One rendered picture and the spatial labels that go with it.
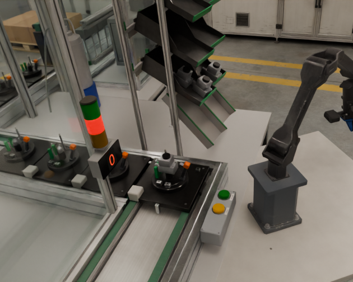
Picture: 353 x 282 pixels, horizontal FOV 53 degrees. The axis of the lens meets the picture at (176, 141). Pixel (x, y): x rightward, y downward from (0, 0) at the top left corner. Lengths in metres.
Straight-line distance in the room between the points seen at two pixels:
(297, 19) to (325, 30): 0.38
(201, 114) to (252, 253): 0.62
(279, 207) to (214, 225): 0.23
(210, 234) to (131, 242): 0.27
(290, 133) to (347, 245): 0.42
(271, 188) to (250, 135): 0.62
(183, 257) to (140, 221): 0.25
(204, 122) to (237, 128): 0.33
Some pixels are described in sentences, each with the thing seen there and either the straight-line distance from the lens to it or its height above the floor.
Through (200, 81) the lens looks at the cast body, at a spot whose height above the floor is 1.26.
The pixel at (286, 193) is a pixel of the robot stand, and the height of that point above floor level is 1.02.
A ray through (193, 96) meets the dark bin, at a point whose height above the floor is 1.21.
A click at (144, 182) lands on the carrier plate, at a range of 1.39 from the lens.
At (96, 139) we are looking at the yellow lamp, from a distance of 1.08.
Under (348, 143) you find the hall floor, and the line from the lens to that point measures 3.29.
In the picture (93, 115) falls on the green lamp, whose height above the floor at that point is 1.37.
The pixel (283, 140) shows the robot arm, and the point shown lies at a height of 1.19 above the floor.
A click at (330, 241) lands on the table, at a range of 1.34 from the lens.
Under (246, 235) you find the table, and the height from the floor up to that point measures 0.86.
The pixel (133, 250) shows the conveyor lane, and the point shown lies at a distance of 1.24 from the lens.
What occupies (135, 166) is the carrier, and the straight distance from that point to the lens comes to 1.47.
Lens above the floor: 1.87
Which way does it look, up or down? 35 degrees down
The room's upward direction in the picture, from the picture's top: 8 degrees counter-clockwise
